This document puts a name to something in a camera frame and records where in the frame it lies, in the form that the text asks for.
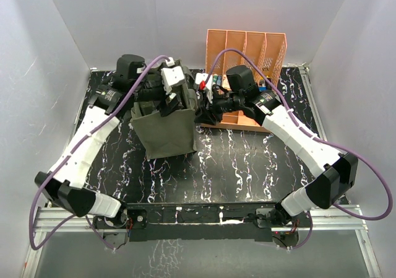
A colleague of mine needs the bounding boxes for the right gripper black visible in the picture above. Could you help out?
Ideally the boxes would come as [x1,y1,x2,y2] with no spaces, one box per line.
[193,87,244,126]

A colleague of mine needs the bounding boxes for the olive green canvas bag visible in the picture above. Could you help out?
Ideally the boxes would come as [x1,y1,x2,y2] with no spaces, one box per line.
[130,59,198,159]

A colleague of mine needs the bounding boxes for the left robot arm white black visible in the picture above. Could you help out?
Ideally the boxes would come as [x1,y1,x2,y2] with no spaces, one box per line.
[29,54,184,228]

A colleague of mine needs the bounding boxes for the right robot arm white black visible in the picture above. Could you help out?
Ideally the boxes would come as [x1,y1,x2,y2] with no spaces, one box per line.
[194,65,358,227]

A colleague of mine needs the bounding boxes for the small blue tubes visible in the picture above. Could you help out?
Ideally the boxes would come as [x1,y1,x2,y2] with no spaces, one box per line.
[213,74,223,86]

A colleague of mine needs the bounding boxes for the orange plastic file organizer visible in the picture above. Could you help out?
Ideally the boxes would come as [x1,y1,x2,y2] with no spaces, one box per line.
[198,29,287,132]

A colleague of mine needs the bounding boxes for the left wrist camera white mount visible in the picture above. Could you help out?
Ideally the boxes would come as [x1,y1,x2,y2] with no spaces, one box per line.
[161,57,185,95]

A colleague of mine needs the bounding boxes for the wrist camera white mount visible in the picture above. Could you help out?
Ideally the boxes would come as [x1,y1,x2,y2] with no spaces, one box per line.
[194,72,217,103]
[161,57,185,95]

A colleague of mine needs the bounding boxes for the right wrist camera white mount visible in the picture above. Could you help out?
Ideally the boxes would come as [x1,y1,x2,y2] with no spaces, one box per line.
[194,72,217,103]

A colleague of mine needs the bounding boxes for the black front rail frame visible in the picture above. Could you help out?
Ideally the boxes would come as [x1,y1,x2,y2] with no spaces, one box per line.
[92,197,310,243]

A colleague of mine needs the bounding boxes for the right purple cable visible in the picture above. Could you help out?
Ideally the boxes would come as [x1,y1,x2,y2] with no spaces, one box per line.
[205,48,391,251]

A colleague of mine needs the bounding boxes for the purple cable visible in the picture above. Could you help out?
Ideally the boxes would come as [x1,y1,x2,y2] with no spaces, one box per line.
[29,54,174,251]
[205,48,391,251]

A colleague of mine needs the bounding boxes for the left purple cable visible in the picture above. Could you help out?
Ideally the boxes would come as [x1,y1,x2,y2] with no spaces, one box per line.
[29,54,174,251]

